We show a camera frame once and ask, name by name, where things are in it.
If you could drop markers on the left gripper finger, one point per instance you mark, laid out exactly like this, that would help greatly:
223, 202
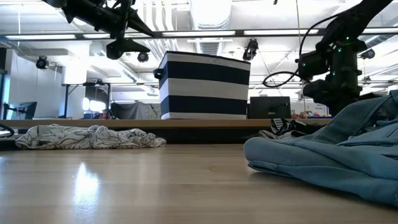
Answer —
136, 46
140, 25

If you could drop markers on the navy Puma underwear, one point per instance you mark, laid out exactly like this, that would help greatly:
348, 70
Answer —
289, 126

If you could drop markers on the teal green shorts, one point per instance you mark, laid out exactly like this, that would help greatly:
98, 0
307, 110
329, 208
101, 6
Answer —
326, 155

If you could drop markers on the navy white striped fabric bin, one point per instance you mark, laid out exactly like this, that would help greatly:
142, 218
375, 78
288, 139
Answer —
205, 87

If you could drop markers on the white leaf-print cloth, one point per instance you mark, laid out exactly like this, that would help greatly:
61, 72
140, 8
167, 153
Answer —
87, 137

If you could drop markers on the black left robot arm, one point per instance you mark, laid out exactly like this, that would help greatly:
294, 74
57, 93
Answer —
90, 14

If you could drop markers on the small colourful toys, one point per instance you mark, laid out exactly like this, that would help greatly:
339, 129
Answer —
308, 115

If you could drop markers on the grey covered bundle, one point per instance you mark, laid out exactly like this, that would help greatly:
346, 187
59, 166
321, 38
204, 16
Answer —
133, 110

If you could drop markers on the black monitor box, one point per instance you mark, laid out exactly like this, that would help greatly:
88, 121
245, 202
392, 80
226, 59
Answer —
270, 107

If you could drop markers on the light wooden office desk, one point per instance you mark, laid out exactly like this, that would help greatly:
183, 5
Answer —
186, 123

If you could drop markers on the black monitor on stand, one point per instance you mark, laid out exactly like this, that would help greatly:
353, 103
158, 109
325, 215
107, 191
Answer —
23, 109

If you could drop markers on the black ceiling camera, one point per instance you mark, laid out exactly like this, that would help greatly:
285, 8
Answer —
368, 53
251, 49
143, 57
42, 63

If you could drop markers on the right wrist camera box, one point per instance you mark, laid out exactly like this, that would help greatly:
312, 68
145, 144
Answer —
312, 65

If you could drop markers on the black frame table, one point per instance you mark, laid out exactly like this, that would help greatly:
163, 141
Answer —
87, 84

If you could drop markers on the black aluminium table frame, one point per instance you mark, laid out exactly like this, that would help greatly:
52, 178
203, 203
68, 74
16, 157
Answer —
202, 137

